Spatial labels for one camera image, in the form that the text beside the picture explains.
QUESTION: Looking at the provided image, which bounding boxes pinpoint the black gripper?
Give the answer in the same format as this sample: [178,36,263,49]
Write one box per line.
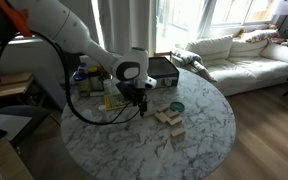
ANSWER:
[115,81,149,117]

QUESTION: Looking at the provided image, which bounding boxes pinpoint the translucent white measuring cup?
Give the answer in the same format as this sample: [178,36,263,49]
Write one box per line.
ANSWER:
[81,108,95,125]

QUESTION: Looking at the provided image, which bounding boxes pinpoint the small wooden block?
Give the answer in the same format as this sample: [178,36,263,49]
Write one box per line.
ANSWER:
[167,116,184,127]
[156,104,170,113]
[170,127,186,138]
[165,109,181,119]
[153,112,172,124]

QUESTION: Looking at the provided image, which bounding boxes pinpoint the yellow dog picture book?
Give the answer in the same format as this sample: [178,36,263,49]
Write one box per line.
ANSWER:
[103,93,135,112]

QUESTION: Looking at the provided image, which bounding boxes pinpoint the plain white bottle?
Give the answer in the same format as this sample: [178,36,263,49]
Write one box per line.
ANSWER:
[102,78,113,95]

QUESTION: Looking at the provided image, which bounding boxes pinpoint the round green lid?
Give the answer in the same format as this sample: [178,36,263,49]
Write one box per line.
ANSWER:
[169,101,186,113]

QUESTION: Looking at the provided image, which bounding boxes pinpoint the dark blue open box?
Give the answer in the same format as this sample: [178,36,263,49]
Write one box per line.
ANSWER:
[148,56,181,89]

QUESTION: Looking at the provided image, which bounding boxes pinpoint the jar with yellow lid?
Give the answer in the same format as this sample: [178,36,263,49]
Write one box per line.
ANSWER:
[87,66,102,92]

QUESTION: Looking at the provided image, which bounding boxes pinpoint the wooden dining chair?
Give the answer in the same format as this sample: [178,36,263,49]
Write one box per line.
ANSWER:
[153,50,173,62]

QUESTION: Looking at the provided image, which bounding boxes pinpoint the green label jar blue lid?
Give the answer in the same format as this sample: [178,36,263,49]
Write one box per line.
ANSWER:
[72,72,92,98]

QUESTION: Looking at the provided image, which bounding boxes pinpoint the grey white throw blanket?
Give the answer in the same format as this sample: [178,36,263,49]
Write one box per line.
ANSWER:
[171,49,218,83]

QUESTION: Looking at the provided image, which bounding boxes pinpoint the white window curtain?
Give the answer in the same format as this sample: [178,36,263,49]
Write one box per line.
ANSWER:
[97,0,158,63]

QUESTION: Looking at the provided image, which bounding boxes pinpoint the cream sofa back cushion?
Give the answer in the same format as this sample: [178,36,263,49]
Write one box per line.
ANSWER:
[228,38,270,59]
[259,41,288,66]
[185,34,234,58]

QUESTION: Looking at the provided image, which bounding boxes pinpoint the grey office chair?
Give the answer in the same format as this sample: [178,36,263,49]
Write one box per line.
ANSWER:
[0,104,62,148]

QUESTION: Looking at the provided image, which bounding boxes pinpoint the cream fabric sofa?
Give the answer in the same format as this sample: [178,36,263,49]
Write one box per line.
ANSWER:
[171,31,288,98]

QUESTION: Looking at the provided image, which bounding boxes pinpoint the light wooden side desk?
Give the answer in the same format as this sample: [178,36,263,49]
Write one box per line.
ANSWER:
[0,71,35,101]

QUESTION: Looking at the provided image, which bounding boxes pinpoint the white paper sheet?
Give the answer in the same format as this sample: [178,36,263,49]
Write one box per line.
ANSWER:
[0,114,25,142]

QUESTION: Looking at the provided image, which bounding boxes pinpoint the patterned throw pillow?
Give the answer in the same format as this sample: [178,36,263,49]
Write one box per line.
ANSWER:
[240,28,280,44]

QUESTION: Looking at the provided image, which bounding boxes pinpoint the wooden desk black legs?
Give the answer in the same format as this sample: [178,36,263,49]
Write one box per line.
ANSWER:
[0,138,35,180]

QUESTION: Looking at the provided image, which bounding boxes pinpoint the white shade floor lamp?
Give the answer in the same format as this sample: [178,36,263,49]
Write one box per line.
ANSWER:
[272,0,288,33]

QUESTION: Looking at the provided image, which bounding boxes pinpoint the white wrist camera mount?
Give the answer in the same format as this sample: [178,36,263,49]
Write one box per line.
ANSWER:
[133,75,158,90]

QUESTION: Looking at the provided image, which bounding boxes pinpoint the white window frame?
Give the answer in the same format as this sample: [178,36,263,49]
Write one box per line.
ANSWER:
[157,0,278,38]

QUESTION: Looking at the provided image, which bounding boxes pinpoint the orange cable clip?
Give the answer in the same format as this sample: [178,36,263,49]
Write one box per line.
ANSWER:
[0,0,33,38]

